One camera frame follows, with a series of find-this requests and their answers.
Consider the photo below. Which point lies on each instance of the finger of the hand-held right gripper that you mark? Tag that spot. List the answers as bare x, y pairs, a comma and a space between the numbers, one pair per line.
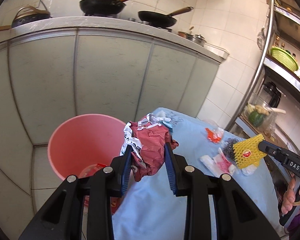
263, 147

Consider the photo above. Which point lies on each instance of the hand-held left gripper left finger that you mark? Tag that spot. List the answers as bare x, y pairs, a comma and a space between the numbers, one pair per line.
127, 170

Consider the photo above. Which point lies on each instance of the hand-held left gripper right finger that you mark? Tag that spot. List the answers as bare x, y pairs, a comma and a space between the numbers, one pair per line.
170, 172

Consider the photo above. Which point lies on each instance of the yellow foam fruit net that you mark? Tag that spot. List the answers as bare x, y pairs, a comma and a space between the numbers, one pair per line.
242, 146

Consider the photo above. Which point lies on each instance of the white tissue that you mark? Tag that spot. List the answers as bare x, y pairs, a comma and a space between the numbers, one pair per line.
248, 170
207, 162

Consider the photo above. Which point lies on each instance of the red paper bag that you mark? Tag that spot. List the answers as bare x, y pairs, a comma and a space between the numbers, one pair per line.
152, 145

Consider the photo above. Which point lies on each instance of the black bristly scourer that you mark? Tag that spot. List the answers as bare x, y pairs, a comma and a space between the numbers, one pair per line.
228, 150

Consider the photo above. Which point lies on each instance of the pink and white wrapper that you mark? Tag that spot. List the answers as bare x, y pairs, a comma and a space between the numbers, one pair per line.
223, 166

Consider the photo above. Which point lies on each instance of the pink plastic bucket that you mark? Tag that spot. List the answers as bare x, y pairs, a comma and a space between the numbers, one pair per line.
85, 140

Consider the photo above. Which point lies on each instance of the person's right hand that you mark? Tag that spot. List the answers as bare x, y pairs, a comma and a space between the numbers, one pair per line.
287, 197

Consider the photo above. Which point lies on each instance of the red packet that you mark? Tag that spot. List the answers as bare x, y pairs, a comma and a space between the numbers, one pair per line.
98, 166

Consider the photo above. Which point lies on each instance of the green squash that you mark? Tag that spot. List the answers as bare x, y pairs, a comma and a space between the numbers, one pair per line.
255, 119

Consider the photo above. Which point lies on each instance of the ginger root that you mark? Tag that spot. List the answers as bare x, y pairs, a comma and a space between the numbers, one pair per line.
261, 110

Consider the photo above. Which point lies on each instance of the light blue floral tablecloth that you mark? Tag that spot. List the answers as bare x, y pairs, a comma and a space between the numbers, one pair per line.
190, 140

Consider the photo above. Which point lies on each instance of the red flat box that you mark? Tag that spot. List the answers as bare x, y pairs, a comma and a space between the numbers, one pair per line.
87, 201

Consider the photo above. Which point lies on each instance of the orange and white wrapper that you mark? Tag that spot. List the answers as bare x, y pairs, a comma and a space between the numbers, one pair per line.
212, 136

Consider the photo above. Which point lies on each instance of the green plastic basket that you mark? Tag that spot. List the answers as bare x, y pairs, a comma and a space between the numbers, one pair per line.
285, 58

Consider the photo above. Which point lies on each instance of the grey kitchen cabinet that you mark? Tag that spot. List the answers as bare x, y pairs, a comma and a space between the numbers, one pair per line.
110, 75

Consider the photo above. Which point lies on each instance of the metal shelf rack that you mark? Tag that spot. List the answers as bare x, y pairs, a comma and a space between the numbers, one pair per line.
267, 35

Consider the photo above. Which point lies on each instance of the steel pot with lid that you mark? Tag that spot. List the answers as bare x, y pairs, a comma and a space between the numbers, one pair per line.
198, 39

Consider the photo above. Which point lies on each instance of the copper pot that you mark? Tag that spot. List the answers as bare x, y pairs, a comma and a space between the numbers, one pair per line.
183, 33

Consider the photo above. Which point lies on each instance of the black frying pan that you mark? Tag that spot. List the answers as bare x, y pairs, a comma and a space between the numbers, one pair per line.
157, 18

